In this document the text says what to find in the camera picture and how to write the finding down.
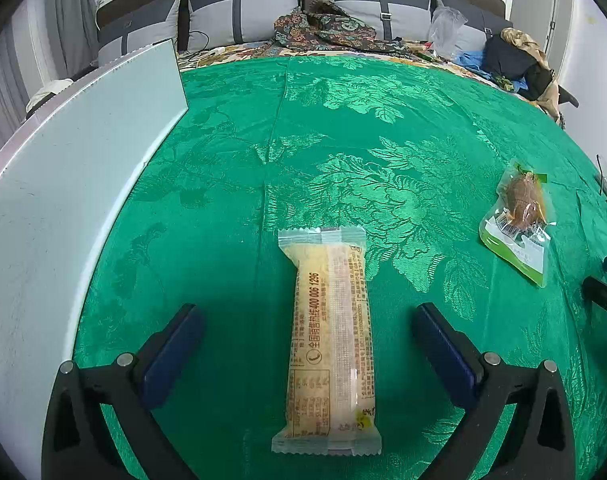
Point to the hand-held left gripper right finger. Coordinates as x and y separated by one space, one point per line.
446 355

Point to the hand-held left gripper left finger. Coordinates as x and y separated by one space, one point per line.
171 360

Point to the green packet with brown snack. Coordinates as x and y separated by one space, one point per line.
521 200

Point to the long pale cake bar packet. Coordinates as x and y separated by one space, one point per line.
328 340

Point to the dark brown object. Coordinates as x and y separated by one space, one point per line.
569 97

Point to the green patterned cloth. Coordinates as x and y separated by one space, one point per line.
504 82

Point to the green patterned blanket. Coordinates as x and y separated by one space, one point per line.
333 160

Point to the black bag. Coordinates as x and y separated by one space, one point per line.
511 57

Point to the pile of dark clothes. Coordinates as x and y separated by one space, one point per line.
526 42

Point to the blue cloth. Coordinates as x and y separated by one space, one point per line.
471 60

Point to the white door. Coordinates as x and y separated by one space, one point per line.
541 10

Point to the grey two-tone pillow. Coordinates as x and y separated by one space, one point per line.
478 25
263 10
358 0
143 35

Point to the clear plastic bag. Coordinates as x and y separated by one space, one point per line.
446 32

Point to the white cloth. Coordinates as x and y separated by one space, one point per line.
48 95

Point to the floral bedsheet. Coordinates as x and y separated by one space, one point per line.
223 55

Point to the pale sheer curtain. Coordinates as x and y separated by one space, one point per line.
5 90

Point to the dark floral garment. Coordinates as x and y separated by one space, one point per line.
333 32

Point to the grey curtain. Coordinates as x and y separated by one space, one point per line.
65 15

